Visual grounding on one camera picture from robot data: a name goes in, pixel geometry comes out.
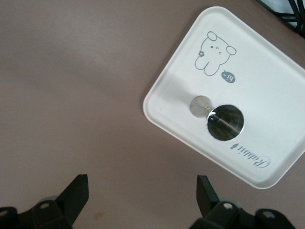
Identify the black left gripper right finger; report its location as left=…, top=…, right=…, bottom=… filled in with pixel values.
left=190, top=175, right=295, bottom=229

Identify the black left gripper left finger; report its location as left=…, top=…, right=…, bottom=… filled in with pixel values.
left=0, top=174, right=90, bottom=229

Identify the steel double jigger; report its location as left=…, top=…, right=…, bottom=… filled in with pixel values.
left=189, top=95, right=245, bottom=142

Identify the brown table mat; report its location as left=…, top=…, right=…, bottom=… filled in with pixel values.
left=0, top=0, right=305, bottom=229

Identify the cream rabbit print tray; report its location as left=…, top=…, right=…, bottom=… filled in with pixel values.
left=142, top=5, right=305, bottom=190

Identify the black cable tangle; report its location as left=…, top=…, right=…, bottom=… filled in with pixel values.
left=258, top=0, right=305, bottom=39

